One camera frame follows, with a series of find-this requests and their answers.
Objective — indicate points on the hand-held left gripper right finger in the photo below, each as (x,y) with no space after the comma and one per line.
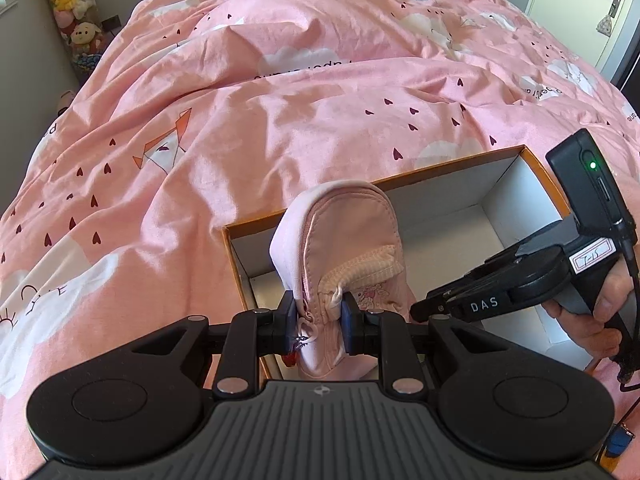
(350,322)

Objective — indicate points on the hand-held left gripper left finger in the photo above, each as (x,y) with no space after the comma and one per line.
(290,321)

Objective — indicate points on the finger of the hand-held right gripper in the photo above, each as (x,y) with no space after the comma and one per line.
(450,292)

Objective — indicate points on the orange cardboard box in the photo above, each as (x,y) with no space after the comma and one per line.
(500,195)

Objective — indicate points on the pink fabric zip pouch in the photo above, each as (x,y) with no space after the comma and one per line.
(340,230)

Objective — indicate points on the person's right hand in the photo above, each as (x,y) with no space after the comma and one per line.
(575,327)

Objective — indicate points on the dark wardrobe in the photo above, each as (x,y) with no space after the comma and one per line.
(631,55)

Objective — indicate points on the small hanging fabric sachet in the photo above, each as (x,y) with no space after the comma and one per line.
(605,25)

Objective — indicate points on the white door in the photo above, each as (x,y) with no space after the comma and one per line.
(575,5)

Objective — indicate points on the small blue object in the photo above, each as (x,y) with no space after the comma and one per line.
(620,440)

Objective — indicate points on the pink printed blanket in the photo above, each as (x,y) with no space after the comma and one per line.
(200,110)

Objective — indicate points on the clear tube of plush toys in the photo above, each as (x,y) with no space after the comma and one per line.
(70,5)

